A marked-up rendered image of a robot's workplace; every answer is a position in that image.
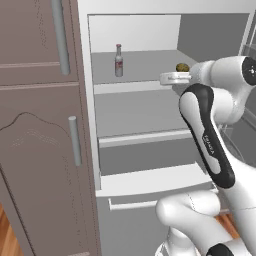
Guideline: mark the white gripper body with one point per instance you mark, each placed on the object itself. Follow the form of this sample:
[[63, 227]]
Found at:
[[173, 78]]

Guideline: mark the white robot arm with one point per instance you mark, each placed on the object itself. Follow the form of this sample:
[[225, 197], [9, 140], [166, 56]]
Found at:
[[206, 140]]

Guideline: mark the brown potato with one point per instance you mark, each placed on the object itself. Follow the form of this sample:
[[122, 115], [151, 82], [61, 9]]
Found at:
[[182, 67]]

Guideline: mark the glass bottled drink red cap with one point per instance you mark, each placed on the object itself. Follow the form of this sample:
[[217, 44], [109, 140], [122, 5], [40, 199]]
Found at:
[[118, 62]]

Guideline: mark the white open fridge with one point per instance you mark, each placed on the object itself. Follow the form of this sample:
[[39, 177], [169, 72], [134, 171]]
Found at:
[[140, 113]]

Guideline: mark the brown upper cupboard door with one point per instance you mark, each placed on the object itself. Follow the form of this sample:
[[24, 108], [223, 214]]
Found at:
[[33, 40]]

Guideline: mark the white fridge drawer front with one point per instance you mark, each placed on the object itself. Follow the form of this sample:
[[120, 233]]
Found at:
[[133, 223]]

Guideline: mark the brown arched cupboard door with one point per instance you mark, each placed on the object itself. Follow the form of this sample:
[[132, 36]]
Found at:
[[40, 173]]

